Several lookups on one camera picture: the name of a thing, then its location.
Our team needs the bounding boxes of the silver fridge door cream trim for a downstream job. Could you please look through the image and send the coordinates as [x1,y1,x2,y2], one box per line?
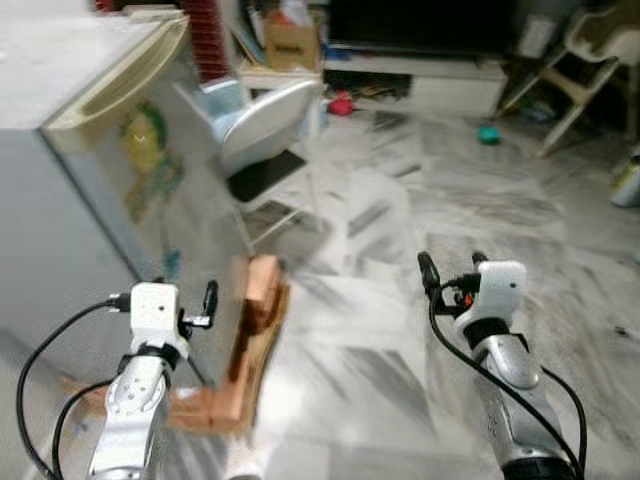
[40,15,253,406]

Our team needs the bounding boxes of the small grey fridge body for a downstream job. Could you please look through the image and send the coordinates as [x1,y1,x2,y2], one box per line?
[0,8,181,346]

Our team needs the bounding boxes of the orange brick stack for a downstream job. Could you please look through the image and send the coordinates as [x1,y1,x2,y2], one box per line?
[165,254,292,433]

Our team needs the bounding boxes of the robot leg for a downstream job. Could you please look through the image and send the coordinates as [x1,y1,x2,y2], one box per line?
[224,440,264,480]

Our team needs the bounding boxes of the white television cabinet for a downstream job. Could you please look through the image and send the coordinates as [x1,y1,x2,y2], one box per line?
[323,54,508,118]

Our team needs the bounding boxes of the white light blue chair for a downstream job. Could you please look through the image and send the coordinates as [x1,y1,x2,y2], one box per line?
[198,76,326,246]

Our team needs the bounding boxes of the small red toy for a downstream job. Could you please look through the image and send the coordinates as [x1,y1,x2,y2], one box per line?
[329,92,357,117]

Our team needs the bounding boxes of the wooden high chair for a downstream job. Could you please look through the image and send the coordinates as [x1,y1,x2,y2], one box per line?
[498,0,640,158]

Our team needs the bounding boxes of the small white box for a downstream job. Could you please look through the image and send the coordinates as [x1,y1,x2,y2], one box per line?
[519,14,557,58]

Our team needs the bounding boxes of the black television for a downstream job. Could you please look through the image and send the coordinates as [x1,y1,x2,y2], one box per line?
[328,0,523,57]

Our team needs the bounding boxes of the red brick tile column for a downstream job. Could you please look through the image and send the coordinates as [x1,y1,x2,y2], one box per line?
[184,0,233,83]

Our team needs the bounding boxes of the brown cardboard box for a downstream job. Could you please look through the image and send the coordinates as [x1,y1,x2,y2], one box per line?
[264,14,322,72]

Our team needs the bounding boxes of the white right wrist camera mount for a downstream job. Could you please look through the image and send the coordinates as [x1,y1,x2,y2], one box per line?
[455,261,529,327]

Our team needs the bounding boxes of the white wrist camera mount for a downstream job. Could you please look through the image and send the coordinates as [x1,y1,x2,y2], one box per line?
[130,282,183,351]
[455,261,529,327]

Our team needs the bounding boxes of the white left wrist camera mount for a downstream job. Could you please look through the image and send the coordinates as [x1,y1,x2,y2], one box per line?
[130,282,183,351]

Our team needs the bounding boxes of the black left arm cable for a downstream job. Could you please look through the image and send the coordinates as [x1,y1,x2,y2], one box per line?
[15,293,136,480]
[50,378,119,480]

